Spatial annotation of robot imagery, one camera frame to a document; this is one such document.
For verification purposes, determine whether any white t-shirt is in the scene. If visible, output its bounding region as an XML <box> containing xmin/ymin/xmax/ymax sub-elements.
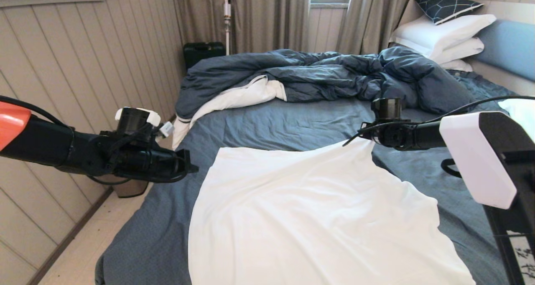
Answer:
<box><xmin>188</xmin><ymin>137</ymin><xmax>476</xmax><ymax>285</ymax></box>

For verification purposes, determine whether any beige trash bin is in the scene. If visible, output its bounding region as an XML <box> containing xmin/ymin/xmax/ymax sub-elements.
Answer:
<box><xmin>110</xmin><ymin>176</ymin><xmax>150</xmax><ymax>198</ymax></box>

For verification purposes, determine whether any blue duvet with white lining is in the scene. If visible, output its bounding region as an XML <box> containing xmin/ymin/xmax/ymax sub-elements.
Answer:
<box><xmin>172</xmin><ymin>47</ymin><xmax>478</xmax><ymax>152</ymax></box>

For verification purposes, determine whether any blue patterned bed sheet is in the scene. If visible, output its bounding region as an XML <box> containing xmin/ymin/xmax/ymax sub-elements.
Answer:
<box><xmin>95</xmin><ymin>70</ymin><xmax>535</xmax><ymax>285</ymax></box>

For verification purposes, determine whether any flat white pillow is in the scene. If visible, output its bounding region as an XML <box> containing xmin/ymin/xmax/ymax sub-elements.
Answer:
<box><xmin>439</xmin><ymin>59</ymin><xmax>473</xmax><ymax>71</ymax></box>

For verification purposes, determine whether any black suitcase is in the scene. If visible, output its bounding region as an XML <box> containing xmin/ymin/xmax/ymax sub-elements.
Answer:
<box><xmin>183</xmin><ymin>41</ymin><xmax>226</xmax><ymax>70</ymax></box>

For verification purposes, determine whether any large white pillow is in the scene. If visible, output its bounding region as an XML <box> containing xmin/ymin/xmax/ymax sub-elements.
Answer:
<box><xmin>389</xmin><ymin>13</ymin><xmax>497</xmax><ymax>60</ymax></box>

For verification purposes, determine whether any medium white pillow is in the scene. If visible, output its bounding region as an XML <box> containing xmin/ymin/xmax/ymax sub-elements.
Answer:
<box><xmin>431</xmin><ymin>37</ymin><xmax>484</xmax><ymax>64</ymax></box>

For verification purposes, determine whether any narrow beige curtain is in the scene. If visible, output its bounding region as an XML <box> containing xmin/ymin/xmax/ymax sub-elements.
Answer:
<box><xmin>336</xmin><ymin>0</ymin><xmax>439</xmax><ymax>55</ymax></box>

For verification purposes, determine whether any white pillow without stack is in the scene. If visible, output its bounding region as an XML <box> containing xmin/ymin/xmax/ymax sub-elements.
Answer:
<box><xmin>498</xmin><ymin>98</ymin><xmax>535</xmax><ymax>143</ymax></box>

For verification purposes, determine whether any dark geometric patterned cushion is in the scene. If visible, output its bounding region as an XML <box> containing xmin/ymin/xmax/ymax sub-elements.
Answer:
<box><xmin>413</xmin><ymin>0</ymin><xmax>484</xmax><ymax>25</ymax></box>

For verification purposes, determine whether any blue padded headboard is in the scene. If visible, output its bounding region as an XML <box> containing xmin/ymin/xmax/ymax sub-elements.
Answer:
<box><xmin>474</xmin><ymin>19</ymin><xmax>535</xmax><ymax>82</ymax></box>

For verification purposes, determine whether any white stick vacuum cleaner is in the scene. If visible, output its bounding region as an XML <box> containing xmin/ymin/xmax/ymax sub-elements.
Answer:
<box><xmin>223</xmin><ymin>0</ymin><xmax>232</xmax><ymax>55</ymax></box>

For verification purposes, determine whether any wide beige curtain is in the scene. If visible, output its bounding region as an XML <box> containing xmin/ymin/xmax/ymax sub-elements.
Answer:
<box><xmin>169</xmin><ymin>0</ymin><xmax>311</xmax><ymax>55</ymax></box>

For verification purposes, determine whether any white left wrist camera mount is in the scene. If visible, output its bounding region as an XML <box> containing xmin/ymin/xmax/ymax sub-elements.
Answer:
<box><xmin>115</xmin><ymin>107</ymin><xmax>175</xmax><ymax>139</ymax></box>

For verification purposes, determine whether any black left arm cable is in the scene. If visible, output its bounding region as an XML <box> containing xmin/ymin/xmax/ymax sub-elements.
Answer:
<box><xmin>0</xmin><ymin>95</ymin><xmax>189</xmax><ymax>186</ymax></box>

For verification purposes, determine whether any beige upholstered bed frame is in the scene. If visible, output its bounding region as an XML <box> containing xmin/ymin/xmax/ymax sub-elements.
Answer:
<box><xmin>467</xmin><ymin>59</ymin><xmax>535</xmax><ymax>97</ymax></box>

